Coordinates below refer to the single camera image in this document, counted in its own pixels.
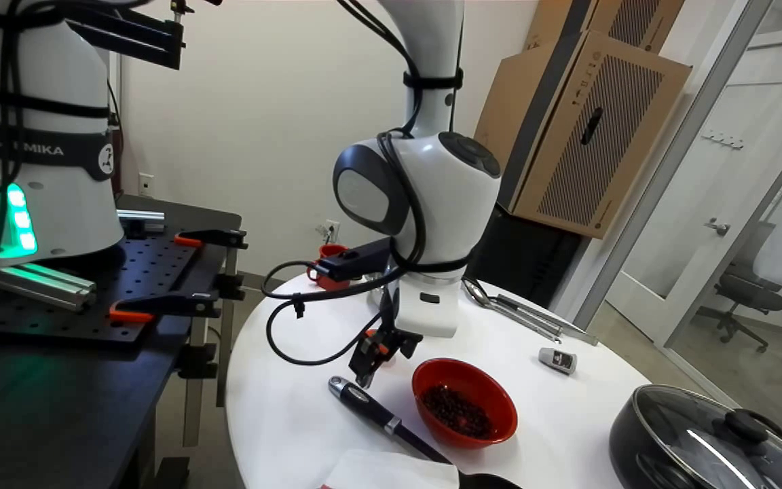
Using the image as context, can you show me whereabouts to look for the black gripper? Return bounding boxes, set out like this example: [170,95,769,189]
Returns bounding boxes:
[347,322,427,391]

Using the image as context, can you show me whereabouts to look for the black spoon with silver band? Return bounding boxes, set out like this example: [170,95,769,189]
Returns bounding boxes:
[326,374,522,489]

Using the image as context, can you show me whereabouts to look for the red bowl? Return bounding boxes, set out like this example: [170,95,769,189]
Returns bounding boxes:
[411,355,522,454]

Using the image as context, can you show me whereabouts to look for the orange tomato-shaped timer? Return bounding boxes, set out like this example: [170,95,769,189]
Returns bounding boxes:
[367,326,400,360]

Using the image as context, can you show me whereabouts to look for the roasted coffee beans pile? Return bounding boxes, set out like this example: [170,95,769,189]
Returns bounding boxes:
[420,382,493,443]

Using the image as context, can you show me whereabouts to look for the red mug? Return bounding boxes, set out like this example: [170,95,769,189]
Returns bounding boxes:
[314,242,354,294]

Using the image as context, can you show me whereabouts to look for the metal tongs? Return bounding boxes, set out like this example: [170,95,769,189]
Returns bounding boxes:
[462,277,601,347]

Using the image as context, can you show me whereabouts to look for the small silver device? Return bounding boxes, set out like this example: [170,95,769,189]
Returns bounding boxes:
[537,344,580,378]

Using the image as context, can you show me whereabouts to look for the black cabinet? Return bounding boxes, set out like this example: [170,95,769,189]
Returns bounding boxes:
[483,201,590,310]

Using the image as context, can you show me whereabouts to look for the black frying pan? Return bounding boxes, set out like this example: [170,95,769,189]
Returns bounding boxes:
[606,382,782,489]

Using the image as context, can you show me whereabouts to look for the flat cardboard box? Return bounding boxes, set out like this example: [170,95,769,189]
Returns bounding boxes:
[469,38,583,212]

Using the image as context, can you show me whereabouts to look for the black perforated workbench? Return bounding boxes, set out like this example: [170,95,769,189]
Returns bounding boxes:
[0,212,246,489]

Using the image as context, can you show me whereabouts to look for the glass pan lid black knob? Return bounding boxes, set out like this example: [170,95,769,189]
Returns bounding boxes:
[629,385,782,489]

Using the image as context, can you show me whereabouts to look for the black office chair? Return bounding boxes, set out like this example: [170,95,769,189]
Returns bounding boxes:
[693,219,782,355]

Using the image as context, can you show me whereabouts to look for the small cardboard box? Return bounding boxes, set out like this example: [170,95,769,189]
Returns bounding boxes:
[523,0,686,55]

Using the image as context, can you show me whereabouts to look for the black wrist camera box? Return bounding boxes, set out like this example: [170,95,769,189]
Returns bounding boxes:
[314,235,397,283]

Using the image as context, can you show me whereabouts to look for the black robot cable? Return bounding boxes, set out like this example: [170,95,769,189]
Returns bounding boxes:
[257,0,468,370]

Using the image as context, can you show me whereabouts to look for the orange-handled black clamp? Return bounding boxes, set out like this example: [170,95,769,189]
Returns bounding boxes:
[170,226,250,253]
[106,284,246,330]

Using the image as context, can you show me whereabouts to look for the large cardboard box handle hole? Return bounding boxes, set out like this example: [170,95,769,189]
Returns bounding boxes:
[507,30,696,242]

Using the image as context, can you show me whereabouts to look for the grey metal door frame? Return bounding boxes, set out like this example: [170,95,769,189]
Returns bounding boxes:
[575,0,774,330]

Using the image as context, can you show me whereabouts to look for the aluminium rail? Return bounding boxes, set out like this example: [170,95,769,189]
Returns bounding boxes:
[0,247,100,313]

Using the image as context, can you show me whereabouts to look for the white door with handle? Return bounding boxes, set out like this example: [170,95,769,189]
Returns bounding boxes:
[606,25,782,347]

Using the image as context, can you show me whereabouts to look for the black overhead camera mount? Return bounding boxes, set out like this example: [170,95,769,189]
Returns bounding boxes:
[71,0,188,72]

